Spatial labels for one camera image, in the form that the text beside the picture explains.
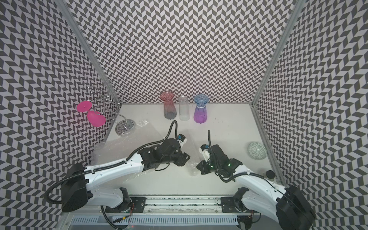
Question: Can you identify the red black ribbed vase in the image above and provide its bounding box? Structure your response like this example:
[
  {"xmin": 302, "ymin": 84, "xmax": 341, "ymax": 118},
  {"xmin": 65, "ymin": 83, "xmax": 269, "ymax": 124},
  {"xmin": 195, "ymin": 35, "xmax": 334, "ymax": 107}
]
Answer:
[{"xmin": 160, "ymin": 91, "xmax": 177, "ymax": 120}]

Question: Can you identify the clear ribbed glass vase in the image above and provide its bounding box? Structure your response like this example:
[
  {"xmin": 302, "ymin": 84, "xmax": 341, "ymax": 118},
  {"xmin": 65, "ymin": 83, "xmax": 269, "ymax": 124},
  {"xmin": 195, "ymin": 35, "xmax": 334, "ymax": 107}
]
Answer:
[{"xmin": 178, "ymin": 96, "xmax": 190, "ymax": 121}]

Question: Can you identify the purple blue tumbler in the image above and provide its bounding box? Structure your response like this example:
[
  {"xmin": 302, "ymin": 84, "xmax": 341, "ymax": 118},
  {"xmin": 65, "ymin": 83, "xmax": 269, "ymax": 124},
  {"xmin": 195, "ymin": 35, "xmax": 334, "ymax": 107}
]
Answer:
[{"xmin": 194, "ymin": 94, "xmax": 209, "ymax": 124}]

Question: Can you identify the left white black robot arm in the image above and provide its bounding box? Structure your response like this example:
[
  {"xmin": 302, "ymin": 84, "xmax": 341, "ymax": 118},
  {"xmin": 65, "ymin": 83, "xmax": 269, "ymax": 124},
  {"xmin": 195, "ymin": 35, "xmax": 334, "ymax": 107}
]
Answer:
[{"xmin": 43, "ymin": 134, "xmax": 190, "ymax": 212}]

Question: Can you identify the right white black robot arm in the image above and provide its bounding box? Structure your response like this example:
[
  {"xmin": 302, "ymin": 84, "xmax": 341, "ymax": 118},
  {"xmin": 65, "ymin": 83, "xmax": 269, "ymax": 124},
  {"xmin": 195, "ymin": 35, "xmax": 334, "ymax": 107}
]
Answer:
[{"xmin": 197, "ymin": 144, "xmax": 316, "ymax": 230}]

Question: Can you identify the green patterned round bowl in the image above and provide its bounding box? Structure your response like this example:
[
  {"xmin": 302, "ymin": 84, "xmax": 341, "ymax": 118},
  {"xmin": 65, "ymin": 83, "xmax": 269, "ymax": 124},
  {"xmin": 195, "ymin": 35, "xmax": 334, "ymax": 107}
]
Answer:
[{"xmin": 247, "ymin": 142, "xmax": 267, "ymax": 160}]

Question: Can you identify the small black-lidded glass jar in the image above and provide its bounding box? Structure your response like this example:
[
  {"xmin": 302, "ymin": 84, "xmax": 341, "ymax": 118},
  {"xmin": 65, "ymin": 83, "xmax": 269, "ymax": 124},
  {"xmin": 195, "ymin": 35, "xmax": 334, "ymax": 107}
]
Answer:
[{"xmin": 264, "ymin": 170, "xmax": 276, "ymax": 181}]

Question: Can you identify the pink plastic wine glass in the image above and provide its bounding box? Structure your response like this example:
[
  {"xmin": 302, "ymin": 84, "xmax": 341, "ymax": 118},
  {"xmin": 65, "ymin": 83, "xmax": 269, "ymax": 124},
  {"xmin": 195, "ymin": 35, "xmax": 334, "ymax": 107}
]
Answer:
[{"xmin": 76, "ymin": 101, "xmax": 106, "ymax": 127}]

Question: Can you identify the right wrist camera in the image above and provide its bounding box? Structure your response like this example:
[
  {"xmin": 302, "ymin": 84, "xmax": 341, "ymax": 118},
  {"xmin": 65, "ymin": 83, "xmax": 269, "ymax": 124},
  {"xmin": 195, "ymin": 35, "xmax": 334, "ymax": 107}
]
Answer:
[{"xmin": 199, "ymin": 144, "xmax": 210, "ymax": 162}]

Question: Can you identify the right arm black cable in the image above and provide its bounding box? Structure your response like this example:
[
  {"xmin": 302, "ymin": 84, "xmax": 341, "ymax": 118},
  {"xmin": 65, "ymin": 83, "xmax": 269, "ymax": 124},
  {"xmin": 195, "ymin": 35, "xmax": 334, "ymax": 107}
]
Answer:
[{"xmin": 206, "ymin": 130, "xmax": 317, "ymax": 230}]

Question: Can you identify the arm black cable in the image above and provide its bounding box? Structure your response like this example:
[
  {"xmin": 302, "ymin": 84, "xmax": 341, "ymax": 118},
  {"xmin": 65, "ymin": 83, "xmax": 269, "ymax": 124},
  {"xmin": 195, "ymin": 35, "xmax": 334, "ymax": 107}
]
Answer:
[
  {"xmin": 44, "ymin": 120, "xmax": 179, "ymax": 230},
  {"xmin": 206, "ymin": 130, "xmax": 317, "ymax": 230}
]

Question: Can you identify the aluminium front rail frame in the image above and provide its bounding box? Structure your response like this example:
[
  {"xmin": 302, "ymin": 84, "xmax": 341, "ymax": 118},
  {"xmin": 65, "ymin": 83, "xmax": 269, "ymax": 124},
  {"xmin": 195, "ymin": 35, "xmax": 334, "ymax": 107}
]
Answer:
[{"xmin": 54, "ymin": 195, "xmax": 311, "ymax": 230}]

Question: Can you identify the chrome wire glass rack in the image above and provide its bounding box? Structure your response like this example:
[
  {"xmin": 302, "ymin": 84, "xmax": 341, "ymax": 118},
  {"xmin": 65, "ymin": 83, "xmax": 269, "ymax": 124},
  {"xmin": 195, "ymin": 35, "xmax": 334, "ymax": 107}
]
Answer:
[{"xmin": 87, "ymin": 86, "xmax": 136, "ymax": 137}]

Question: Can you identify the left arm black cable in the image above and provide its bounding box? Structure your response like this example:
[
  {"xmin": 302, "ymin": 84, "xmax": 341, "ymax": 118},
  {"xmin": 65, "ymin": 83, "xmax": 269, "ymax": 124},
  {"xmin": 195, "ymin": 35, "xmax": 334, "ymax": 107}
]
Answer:
[{"xmin": 44, "ymin": 120, "xmax": 179, "ymax": 230}]

